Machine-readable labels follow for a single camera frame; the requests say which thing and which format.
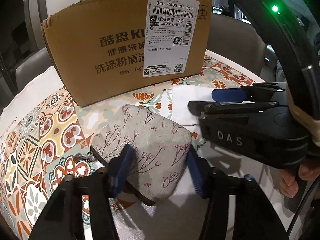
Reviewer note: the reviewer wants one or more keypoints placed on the person right hand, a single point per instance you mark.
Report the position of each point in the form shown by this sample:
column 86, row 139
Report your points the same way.
column 308, row 170

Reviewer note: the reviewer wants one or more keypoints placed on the grey dining chair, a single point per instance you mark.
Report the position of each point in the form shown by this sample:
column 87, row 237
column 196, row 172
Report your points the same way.
column 236, row 41
column 31, row 67

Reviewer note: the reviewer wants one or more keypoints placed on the brown cardboard box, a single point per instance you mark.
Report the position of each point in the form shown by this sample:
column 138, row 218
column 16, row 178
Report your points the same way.
column 104, row 48

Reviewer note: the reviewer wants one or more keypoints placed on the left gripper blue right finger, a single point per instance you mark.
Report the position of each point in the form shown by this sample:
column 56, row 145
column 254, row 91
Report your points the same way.
column 255, row 217

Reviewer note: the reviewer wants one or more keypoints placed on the grey dining chair right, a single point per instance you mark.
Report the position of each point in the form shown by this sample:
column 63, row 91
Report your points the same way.
column 236, row 41

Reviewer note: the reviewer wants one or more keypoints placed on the white folded tissue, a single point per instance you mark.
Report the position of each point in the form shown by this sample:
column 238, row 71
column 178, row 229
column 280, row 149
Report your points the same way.
column 181, row 95

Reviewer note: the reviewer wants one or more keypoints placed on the floral fabric pouch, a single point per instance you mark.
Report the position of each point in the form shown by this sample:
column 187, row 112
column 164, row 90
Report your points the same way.
column 160, row 145

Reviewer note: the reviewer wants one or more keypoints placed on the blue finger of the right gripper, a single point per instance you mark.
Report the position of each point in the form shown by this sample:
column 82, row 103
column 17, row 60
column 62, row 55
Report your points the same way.
column 258, row 92
column 204, row 107

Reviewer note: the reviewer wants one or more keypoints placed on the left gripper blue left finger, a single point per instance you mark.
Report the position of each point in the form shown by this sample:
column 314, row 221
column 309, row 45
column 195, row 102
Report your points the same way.
column 61, row 217

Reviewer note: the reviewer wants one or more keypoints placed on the grey dining chair left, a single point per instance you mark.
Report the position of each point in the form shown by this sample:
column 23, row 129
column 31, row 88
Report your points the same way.
column 31, row 67

